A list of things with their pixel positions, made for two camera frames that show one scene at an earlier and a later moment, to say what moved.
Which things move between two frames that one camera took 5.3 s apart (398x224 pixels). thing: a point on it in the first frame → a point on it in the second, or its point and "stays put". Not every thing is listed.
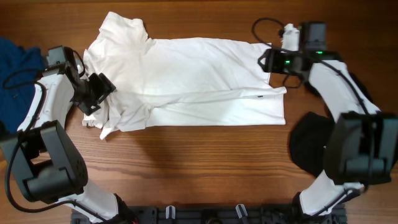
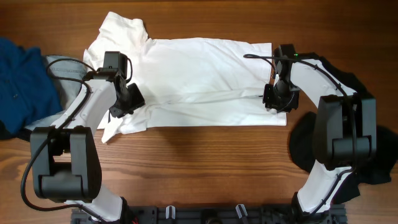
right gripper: (273, 64) → (270, 102)
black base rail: (222, 214) stays put
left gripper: (104, 88) → (138, 101)
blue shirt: (20, 67) stays put
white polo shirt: (162, 82) stays put
